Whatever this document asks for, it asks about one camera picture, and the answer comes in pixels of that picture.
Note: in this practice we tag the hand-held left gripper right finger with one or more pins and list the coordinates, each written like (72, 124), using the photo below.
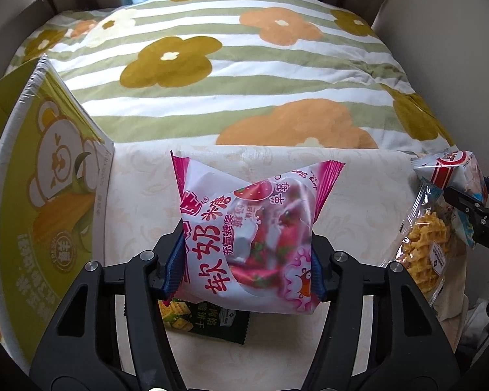
(317, 273)

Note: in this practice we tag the pink strawberry candy packet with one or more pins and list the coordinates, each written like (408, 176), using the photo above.
(244, 220)

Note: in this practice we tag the white headboard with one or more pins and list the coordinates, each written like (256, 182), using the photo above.
(8, 40)

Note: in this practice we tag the dark green cracker packet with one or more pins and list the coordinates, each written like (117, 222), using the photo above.
(212, 326)

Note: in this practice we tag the clear waffle packet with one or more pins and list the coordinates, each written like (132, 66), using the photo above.
(423, 244)

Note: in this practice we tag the red white candy packet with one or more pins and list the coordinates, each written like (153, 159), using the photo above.
(452, 167)

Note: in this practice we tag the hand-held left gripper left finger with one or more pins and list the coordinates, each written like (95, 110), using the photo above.
(172, 273)

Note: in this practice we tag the green cardboard box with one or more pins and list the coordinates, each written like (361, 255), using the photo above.
(45, 195)

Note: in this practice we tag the floral striped blanket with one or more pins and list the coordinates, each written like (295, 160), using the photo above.
(269, 73)

